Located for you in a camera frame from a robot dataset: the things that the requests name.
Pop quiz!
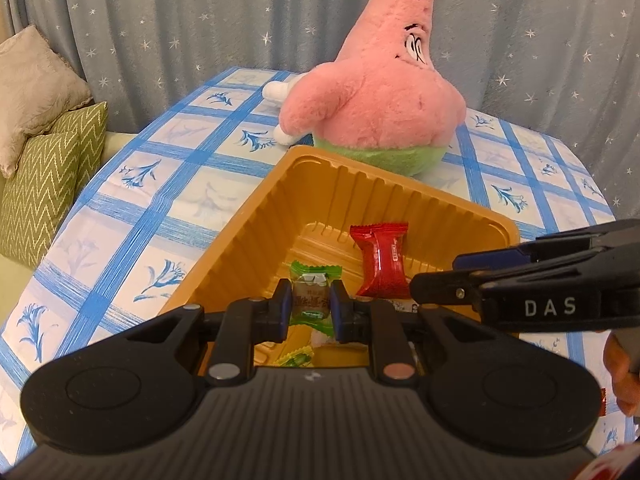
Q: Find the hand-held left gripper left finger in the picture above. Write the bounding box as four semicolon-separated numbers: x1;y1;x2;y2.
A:
125;279;294;387

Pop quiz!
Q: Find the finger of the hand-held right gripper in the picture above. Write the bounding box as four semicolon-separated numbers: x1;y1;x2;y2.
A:
409;269;484;306
452;218;640;271

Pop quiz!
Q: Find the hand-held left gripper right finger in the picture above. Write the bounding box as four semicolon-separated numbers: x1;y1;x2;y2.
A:
330;279;503;387

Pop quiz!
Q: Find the green candy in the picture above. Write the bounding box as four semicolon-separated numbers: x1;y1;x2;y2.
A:
290;260;342;336

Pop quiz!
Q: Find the yellow-green candy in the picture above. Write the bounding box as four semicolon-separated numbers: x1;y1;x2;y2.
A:
276;349;315;368

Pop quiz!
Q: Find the red snack packet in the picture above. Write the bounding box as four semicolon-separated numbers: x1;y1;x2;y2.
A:
348;222;415;301

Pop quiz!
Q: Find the orange plastic tray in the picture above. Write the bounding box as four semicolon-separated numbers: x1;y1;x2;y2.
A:
159;146;521;376

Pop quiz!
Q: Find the person's right hand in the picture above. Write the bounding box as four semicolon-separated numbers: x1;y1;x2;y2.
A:
602;332;640;417

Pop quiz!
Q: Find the blue checked tablecloth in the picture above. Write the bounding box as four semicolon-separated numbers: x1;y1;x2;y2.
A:
0;66;640;461

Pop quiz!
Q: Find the red white printed object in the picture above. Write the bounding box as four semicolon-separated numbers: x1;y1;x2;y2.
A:
570;442;638;480

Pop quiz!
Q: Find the pink starfish plush toy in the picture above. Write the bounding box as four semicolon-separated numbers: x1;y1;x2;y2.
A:
262;0;468;177

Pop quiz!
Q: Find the light green sofa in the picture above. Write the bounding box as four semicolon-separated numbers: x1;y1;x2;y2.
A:
0;129;138;321

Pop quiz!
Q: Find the green zigzag pillow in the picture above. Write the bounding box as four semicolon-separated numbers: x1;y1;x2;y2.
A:
0;101;109;271

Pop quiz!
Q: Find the grey star-print curtain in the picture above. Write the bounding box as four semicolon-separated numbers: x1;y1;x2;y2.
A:
0;0;640;221

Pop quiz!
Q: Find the beige pillow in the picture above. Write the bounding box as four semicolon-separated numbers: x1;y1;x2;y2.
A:
0;24;94;179

